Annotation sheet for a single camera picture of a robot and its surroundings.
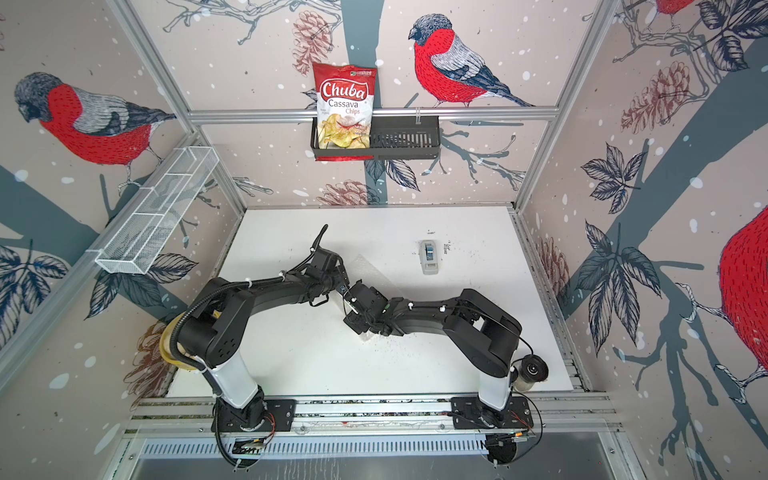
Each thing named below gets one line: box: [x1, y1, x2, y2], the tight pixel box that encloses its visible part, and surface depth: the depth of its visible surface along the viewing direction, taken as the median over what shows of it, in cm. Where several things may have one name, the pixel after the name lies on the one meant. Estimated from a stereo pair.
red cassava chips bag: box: [312, 62, 377, 162], surface depth 86 cm
